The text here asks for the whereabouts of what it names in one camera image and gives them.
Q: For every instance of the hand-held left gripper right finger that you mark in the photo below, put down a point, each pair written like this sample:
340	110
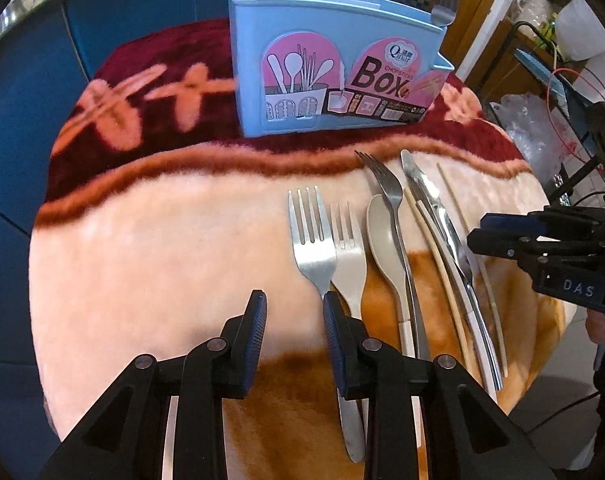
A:
335	345

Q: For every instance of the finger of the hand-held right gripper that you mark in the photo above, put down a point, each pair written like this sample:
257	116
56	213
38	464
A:
497	245
502	221

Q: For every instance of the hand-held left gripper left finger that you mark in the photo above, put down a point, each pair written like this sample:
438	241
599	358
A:
255	340

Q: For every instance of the wooden chopstick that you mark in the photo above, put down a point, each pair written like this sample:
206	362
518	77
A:
445	290
455	195

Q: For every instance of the small silver fork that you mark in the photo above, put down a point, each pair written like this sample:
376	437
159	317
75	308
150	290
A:
350	270

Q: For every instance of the steel knife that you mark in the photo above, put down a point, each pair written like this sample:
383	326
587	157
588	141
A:
422	180

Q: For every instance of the wide steel fork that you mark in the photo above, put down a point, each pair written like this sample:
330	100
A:
310	250

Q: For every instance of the slim steel fork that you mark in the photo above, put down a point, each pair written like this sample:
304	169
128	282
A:
390	190

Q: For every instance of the blue plastic utensil box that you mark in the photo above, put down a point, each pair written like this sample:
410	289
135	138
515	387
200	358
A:
307	60

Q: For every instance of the person's right hand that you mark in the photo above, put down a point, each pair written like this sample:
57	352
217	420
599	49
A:
597	326

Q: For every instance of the black metal rack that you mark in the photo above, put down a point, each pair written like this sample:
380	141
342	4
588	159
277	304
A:
572	180

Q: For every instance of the clear plastic bag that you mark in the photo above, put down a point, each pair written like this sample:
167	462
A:
522	125

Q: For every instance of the floral plush blanket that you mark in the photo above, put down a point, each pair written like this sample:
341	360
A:
157	240

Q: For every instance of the blue board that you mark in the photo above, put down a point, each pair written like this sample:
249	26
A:
540	77

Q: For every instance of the wooden door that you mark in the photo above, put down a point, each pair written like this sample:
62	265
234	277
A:
482	15

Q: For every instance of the white sack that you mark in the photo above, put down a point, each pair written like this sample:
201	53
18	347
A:
582	25

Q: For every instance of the metal kettle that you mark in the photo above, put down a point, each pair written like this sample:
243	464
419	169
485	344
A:
12	12

